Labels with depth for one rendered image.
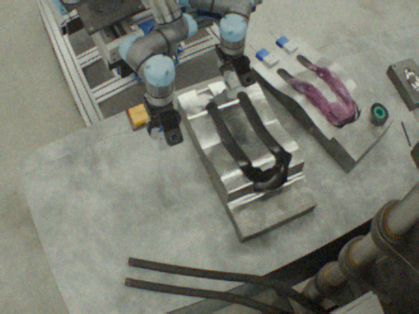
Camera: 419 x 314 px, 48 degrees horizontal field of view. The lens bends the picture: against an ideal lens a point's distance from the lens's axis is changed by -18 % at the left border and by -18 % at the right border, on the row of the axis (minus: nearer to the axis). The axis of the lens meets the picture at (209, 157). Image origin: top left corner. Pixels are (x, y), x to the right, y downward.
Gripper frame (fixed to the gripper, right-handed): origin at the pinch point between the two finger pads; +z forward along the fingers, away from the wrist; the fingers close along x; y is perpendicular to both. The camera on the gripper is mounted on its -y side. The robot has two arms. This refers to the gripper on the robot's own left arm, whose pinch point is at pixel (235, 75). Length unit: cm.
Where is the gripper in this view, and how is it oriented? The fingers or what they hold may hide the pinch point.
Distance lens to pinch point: 180.9
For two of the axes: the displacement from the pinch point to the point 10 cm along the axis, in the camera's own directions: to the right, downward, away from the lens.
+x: -9.1, 4.0, -0.8
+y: -4.1, -8.8, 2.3
